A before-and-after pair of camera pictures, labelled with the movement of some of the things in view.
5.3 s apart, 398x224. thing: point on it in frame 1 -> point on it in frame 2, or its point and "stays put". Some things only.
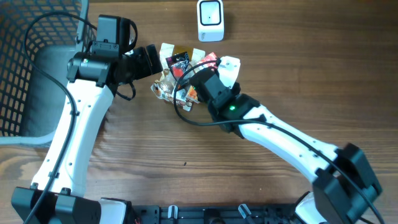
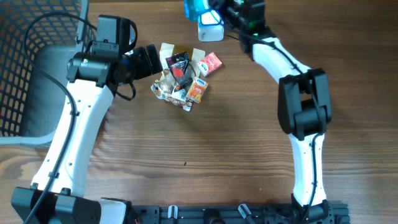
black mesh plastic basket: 38,40 stays put
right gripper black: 236,89 -> 221,5
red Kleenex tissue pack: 210,57 stays put
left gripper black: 145,68 stays put
